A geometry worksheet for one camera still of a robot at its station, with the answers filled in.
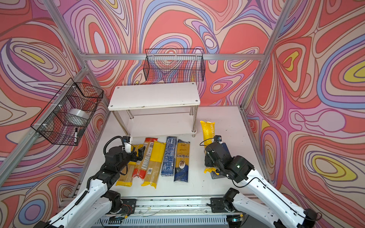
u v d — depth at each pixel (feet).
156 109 2.44
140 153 2.42
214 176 2.59
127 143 2.24
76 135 2.36
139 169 2.75
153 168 2.76
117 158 2.04
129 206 2.39
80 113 2.41
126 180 2.63
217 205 2.41
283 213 1.30
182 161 2.85
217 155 1.69
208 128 2.63
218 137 2.09
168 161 2.83
